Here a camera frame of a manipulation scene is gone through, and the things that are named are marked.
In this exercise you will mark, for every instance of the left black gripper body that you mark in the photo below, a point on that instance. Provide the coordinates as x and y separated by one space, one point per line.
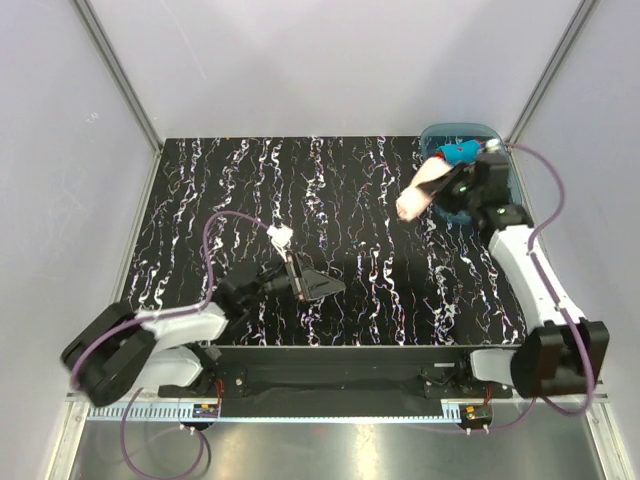
278 280

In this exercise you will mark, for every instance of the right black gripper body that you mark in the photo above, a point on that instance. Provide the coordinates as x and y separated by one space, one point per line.
460 194

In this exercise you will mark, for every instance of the pink towel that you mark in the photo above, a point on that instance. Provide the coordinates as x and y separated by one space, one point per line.
417 196

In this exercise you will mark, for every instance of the red blue patterned towel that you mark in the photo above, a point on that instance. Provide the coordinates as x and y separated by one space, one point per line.
461 153

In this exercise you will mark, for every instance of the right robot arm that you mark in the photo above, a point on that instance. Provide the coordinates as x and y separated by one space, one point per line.
563 352

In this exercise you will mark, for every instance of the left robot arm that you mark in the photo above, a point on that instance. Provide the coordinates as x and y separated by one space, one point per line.
123 350

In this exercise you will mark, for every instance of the blue transparent plastic bin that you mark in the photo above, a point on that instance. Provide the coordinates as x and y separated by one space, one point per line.
440 134

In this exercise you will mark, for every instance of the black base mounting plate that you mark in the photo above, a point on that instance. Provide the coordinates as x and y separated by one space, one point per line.
345 365

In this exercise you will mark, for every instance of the left connector board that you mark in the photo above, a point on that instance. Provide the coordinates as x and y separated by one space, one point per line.
206 410

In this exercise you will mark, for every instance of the connector board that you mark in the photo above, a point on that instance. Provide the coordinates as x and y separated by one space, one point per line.
206 410
476 416

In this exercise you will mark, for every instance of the right connector board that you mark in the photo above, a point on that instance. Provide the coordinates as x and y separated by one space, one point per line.
476 416

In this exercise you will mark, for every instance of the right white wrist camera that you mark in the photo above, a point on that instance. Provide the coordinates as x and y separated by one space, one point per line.
492 146

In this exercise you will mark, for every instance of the aluminium frame rail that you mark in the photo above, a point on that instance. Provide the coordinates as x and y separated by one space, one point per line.
419 399

